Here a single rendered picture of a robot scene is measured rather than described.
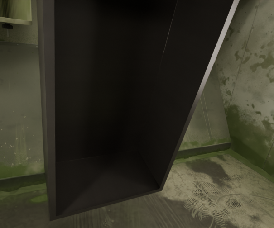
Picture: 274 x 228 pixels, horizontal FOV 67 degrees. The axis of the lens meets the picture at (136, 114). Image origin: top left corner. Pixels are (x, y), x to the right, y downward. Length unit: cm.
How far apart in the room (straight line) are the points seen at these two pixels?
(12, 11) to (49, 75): 116
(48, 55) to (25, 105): 135
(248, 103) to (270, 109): 26
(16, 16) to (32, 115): 74
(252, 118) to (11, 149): 243
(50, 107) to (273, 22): 240
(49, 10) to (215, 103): 249
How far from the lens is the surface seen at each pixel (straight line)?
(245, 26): 287
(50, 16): 58
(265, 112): 262
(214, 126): 275
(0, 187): 193
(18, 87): 197
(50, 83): 64
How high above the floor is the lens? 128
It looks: 21 degrees down
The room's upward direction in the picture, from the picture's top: 7 degrees clockwise
